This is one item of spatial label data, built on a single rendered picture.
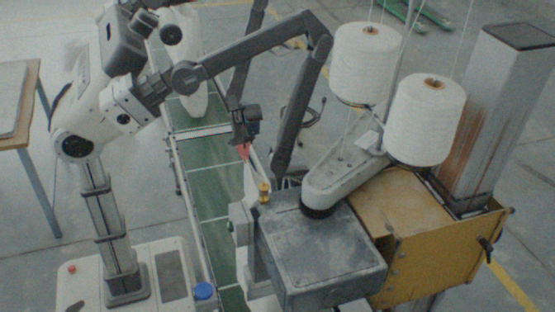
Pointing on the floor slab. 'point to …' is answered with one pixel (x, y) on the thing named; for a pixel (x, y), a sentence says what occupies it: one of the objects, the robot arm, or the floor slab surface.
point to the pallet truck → (418, 18)
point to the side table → (21, 143)
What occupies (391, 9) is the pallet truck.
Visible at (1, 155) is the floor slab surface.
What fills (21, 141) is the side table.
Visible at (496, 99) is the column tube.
